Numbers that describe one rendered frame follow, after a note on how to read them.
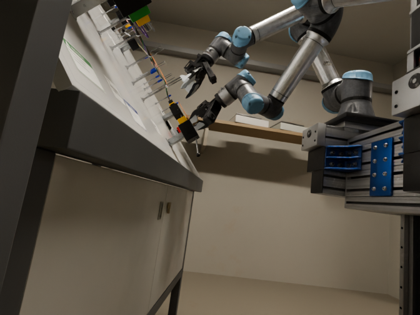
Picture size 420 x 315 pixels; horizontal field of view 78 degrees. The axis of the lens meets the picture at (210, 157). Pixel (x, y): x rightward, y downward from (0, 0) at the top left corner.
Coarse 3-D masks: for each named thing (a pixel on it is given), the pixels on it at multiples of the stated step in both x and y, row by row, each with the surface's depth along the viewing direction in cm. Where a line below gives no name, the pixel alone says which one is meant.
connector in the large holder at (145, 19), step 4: (144, 8) 51; (148, 8) 51; (136, 12) 51; (140, 12) 51; (144, 12) 51; (148, 12) 51; (132, 16) 51; (136, 16) 51; (140, 16) 51; (144, 16) 52; (148, 16) 52; (132, 20) 51; (136, 20) 52; (140, 20) 52; (144, 20) 52; (148, 20) 53; (140, 24) 53
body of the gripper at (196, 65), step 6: (198, 54) 124; (204, 54) 121; (198, 60) 123; (204, 60) 123; (210, 60) 121; (192, 66) 121; (198, 66) 120; (210, 66) 126; (198, 72) 118; (204, 72) 122; (198, 78) 121
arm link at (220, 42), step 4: (220, 32) 124; (224, 32) 123; (216, 36) 124; (220, 36) 123; (224, 36) 122; (228, 36) 123; (216, 40) 122; (220, 40) 122; (224, 40) 122; (228, 40) 124; (212, 44) 122; (216, 44) 122; (220, 44) 122; (224, 44) 122; (228, 44) 122; (216, 48) 121; (220, 48) 122; (224, 48) 122; (220, 52) 123; (220, 56) 125
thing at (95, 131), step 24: (72, 96) 27; (48, 120) 27; (72, 120) 27; (96, 120) 31; (48, 144) 27; (72, 144) 27; (96, 144) 32; (120, 144) 38; (144, 144) 48; (120, 168) 43; (144, 168) 50; (168, 168) 67
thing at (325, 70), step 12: (300, 24) 124; (300, 36) 127; (324, 48) 125; (324, 60) 123; (324, 72) 123; (336, 72) 123; (324, 84) 125; (336, 84) 120; (324, 96) 126; (324, 108) 129; (336, 108) 122
